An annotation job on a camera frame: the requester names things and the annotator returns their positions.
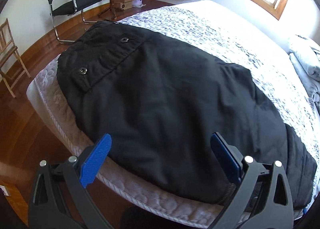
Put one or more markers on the quilted grey mattress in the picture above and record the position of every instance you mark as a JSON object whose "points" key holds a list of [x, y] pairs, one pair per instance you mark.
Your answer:
{"points": [[222, 33]]}

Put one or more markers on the wooden folding chair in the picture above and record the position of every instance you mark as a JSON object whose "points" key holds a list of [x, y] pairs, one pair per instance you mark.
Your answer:
{"points": [[9, 49]]}

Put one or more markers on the black pants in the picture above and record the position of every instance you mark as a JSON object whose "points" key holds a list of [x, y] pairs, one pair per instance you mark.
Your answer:
{"points": [[161, 99]]}

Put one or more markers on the stacked cardboard boxes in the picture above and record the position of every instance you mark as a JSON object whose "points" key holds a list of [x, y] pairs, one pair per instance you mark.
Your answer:
{"points": [[122, 5]]}

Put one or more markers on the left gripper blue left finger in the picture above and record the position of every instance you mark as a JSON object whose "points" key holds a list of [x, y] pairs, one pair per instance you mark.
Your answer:
{"points": [[92, 159]]}

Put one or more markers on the folded grey bedding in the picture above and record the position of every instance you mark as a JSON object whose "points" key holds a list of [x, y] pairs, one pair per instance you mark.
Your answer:
{"points": [[304, 56]]}

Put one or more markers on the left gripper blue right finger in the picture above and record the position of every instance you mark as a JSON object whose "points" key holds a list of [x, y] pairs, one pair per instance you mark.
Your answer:
{"points": [[228, 157]]}

